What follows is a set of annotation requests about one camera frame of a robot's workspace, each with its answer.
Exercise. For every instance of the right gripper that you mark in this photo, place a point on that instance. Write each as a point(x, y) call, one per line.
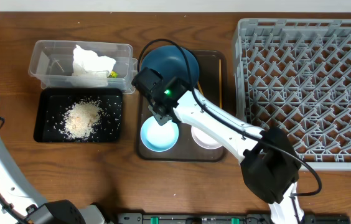
point(161, 115)

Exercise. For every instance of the light blue bowl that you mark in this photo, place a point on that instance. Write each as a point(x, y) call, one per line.
point(159, 138)

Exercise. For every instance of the yellow green snack wrapper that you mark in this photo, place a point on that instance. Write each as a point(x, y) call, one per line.
point(113, 75)

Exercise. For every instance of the white napkin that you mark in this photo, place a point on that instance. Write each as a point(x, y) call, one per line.
point(89, 69)

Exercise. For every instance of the rice leftovers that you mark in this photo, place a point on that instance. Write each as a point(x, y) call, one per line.
point(82, 119)

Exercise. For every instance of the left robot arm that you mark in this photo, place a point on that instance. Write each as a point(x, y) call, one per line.
point(20, 202)

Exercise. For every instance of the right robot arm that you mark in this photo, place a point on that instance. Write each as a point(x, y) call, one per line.
point(268, 162)

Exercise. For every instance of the grey plastic dishwasher rack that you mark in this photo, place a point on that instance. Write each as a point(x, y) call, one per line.
point(296, 74)

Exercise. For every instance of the dark blue plate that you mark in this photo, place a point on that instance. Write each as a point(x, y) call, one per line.
point(169, 62)

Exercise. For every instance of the dark brown serving tray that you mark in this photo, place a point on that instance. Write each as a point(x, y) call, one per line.
point(186, 149)

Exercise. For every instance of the pink white bowl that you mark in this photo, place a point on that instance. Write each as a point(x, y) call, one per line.
point(204, 140)

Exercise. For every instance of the black plastic tray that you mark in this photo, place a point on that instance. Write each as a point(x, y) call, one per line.
point(47, 93)

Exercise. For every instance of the clear plastic bin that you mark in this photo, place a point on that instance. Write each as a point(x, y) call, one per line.
point(51, 63)

